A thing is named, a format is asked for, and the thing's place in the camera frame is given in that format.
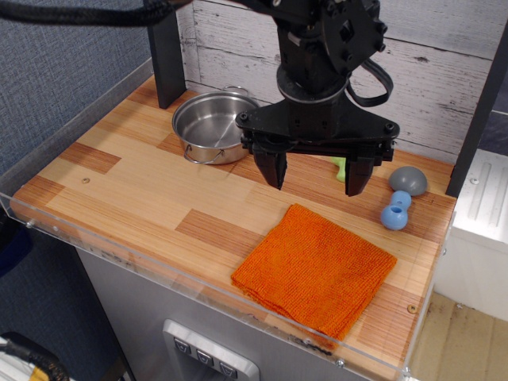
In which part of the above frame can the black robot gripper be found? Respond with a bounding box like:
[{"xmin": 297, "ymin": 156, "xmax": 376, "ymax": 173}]
[{"xmin": 236, "ymin": 67, "xmax": 399, "ymax": 197}]

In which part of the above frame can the stainless steel pot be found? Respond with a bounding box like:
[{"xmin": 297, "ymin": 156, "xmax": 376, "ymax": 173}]
[{"xmin": 172, "ymin": 87, "xmax": 259, "ymax": 165}]

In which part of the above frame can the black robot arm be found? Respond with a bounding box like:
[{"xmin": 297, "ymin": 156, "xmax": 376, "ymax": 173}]
[{"xmin": 236, "ymin": 1, "xmax": 400, "ymax": 196}]

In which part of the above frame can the green toy broccoli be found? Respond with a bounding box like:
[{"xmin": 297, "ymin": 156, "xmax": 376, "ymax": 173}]
[{"xmin": 330, "ymin": 157, "xmax": 347, "ymax": 183}]

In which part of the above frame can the blue dumbbell-shaped toy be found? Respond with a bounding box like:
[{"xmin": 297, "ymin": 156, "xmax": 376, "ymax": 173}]
[{"xmin": 380, "ymin": 190, "xmax": 412, "ymax": 230}]

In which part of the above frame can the grey half-sphere toy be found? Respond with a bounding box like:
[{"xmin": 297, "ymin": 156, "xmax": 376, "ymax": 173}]
[{"xmin": 388, "ymin": 166, "xmax": 428, "ymax": 196}]

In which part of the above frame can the orange knitted cloth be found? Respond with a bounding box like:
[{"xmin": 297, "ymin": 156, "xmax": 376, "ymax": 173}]
[{"xmin": 231, "ymin": 204, "xmax": 397, "ymax": 341}]

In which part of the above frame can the white aluminium side unit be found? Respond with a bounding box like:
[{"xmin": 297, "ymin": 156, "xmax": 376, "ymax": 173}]
[{"xmin": 433, "ymin": 149, "xmax": 507, "ymax": 321}]

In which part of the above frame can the grey cabinet with dispenser panel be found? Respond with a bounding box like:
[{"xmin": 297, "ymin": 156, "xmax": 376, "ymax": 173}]
[{"xmin": 79, "ymin": 248, "xmax": 402, "ymax": 380}]

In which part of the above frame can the clear acrylic table guard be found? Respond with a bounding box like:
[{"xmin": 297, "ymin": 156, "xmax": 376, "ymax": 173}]
[{"xmin": 1, "ymin": 63, "xmax": 455, "ymax": 380}]

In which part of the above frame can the black loop cable at wrist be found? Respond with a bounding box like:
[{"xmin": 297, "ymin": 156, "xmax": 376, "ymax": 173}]
[{"xmin": 345, "ymin": 59, "xmax": 394, "ymax": 109}]

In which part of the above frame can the dark grey right post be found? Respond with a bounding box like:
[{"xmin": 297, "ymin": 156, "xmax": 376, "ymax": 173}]
[{"xmin": 445, "ymin": 25, "xmax": 507, "ymax": 198}]

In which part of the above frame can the dark grey post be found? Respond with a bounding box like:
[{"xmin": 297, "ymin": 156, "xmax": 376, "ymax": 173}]
[
  {"xmin": 148, "ymin": 12, "xmax": 187, "ymax": 109},
  {"xmin": 445, "ymin": 25, "xmax": 507, "ymax": 198}
]

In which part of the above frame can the dark grey left post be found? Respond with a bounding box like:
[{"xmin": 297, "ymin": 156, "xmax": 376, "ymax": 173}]
[{"xmin": 148, "ymin": 12, "xmax": 187, "ymax": 109}]

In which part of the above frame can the black braided cable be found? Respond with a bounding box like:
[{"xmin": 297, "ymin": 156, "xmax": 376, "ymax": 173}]
[{"xmin": 0, "ymin": 0, "xmax": 191, "ymax": 29}]

